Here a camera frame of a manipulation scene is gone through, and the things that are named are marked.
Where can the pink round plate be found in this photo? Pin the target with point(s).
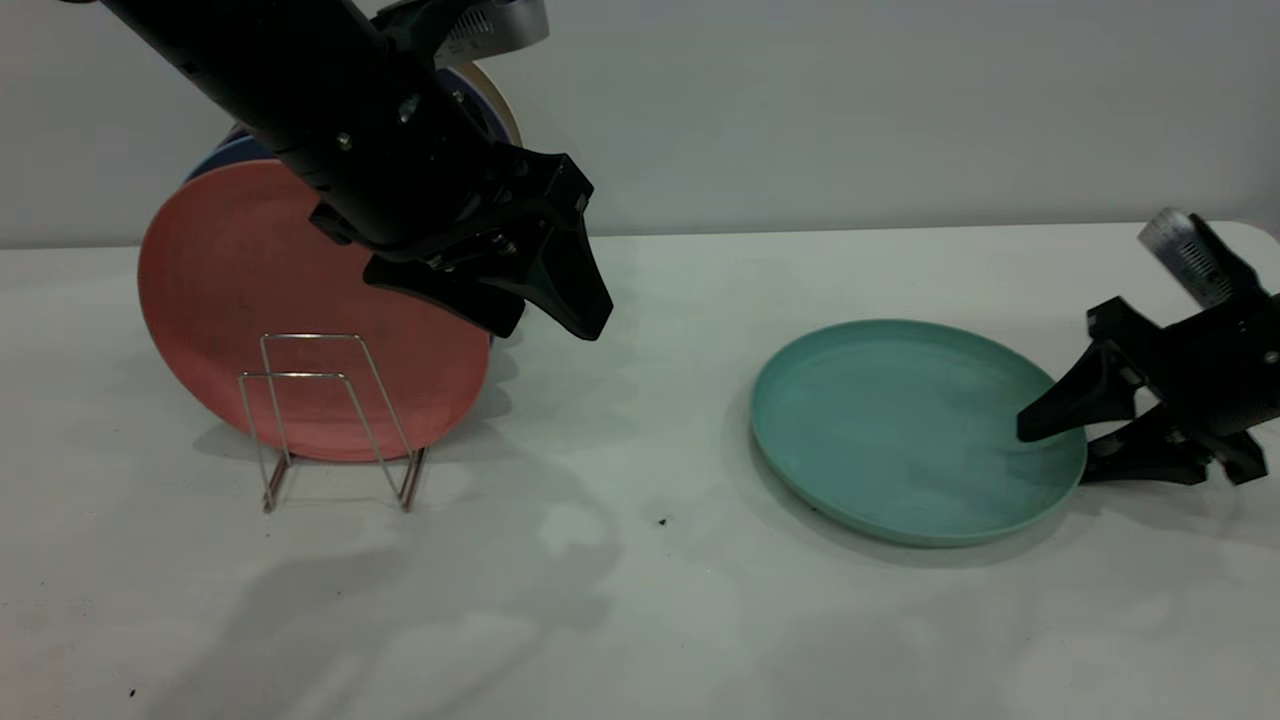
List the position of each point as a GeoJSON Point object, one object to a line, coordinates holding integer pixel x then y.
{"type": "Point", "coordinates": [220, 300]}

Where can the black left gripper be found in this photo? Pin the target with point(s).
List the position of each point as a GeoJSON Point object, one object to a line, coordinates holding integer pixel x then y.
{"type": "Point", "coordinates": [440, 190]}

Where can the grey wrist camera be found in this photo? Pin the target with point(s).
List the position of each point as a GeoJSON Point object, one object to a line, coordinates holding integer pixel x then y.
{"type": "Point", "coordinates": [1185, 255]}
{"type": "Point", "coordinates": [490, 25]}

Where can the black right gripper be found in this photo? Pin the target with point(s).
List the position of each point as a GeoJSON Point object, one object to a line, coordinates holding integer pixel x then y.
{"type": "Point", "coordinates": [1220, 370]}

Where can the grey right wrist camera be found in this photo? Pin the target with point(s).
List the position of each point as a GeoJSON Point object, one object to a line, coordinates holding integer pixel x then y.
{"type": "Point", "coordinates": [1185, 255]}

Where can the green round plate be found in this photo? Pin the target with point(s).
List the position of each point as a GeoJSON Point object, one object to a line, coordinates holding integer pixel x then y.
{"type": "Point", "coordinates": [880, 430]}

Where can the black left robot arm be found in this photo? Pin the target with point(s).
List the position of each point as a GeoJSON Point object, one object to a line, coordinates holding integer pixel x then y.
{"type": "Point", "coordinates": [250, 60]}

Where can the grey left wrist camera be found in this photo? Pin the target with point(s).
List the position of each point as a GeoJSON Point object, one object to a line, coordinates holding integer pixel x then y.
{"type": "Point", "coordinates": [490, 25]}

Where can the navy plate light blue rim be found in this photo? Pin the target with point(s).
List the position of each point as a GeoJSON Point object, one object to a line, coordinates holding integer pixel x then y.
{"type": "Point", "coordinates": [235, 155]}

